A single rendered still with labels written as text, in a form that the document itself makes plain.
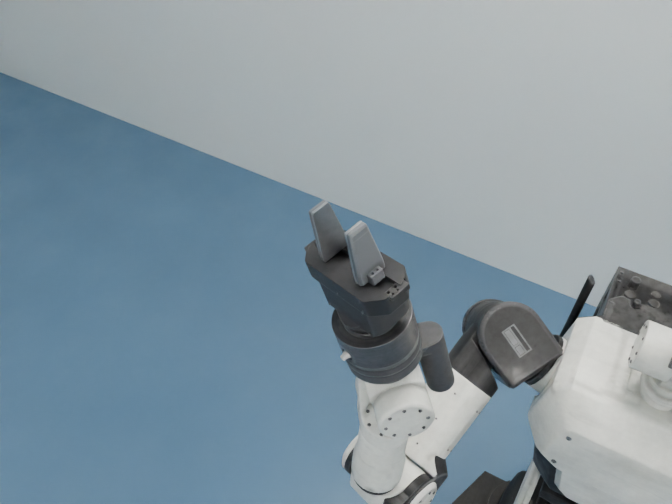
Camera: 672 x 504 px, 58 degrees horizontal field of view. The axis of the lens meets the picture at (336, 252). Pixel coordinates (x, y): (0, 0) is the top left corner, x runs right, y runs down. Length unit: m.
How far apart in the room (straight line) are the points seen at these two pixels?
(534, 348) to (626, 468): 0.19
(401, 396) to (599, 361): 0.35
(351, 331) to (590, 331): 0.44
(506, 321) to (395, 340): 0.32
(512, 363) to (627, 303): 0.21
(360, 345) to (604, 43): 1.67
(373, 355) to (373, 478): 0.27
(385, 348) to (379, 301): 0.08
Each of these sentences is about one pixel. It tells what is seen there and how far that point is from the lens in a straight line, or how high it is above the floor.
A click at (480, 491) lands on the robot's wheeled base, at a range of 2.12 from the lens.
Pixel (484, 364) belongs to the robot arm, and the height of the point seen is 1.33.
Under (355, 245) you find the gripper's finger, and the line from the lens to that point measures 0.53.
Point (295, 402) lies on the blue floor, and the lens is 2.39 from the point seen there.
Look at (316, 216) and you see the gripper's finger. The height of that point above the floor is 1.71.
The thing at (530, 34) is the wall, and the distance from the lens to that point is 2.19.
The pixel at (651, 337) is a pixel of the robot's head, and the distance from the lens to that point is 0.85.
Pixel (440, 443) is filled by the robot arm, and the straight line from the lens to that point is 0.95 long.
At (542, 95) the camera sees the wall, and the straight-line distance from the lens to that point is 2.27.
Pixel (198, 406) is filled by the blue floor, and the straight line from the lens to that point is 2.43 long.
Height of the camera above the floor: 2.11
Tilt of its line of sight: 48 degrees down
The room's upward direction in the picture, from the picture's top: straight up
